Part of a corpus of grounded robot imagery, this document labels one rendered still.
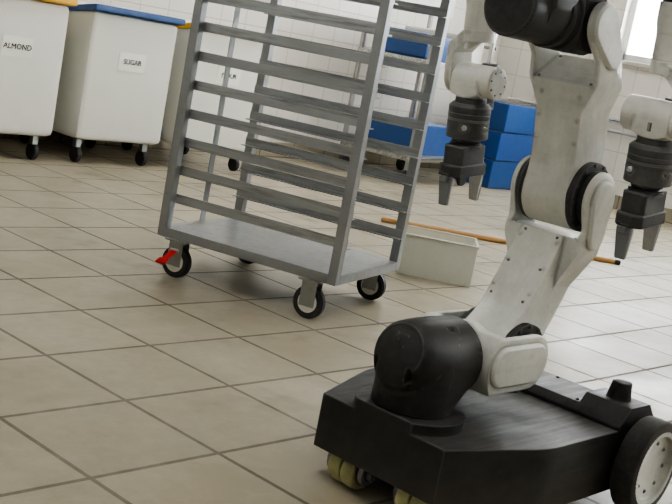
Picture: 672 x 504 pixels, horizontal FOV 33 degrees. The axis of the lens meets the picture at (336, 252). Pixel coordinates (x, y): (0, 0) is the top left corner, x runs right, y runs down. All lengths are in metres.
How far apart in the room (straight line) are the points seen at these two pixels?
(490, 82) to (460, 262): 2.06
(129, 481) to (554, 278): 0.92
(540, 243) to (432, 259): 2.03
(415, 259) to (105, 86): 2.01
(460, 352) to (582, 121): 0.52
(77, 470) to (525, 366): 0.86
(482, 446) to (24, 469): 0.80
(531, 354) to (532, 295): 0.12
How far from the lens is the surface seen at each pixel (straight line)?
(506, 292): 2.29
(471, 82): 2.35
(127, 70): 5.70
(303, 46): 3.39
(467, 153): 2.37
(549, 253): 2.30
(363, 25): 3.31
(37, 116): 5.46
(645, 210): 2.14
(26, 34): 5.37
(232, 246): 3.48
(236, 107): 6.19
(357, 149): 3.27
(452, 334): 2.08
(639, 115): 2.14
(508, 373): 2.18
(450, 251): 4.32
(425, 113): 3.67
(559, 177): 2.28
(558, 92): 2.27
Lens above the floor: 0.82
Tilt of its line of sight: 11 degrees down
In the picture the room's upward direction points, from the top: 11 degrees clockwise
